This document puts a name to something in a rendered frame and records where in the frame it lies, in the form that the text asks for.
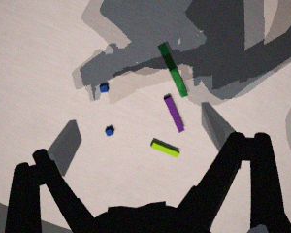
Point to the small blue cube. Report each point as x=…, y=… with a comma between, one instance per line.
x=109, y=131
x=104, y=87

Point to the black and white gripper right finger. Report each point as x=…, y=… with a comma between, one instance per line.
x=202, y=202

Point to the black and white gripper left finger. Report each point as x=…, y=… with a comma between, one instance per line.
x=24, y=211

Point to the purple rod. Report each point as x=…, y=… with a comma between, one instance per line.
x=174, y=113

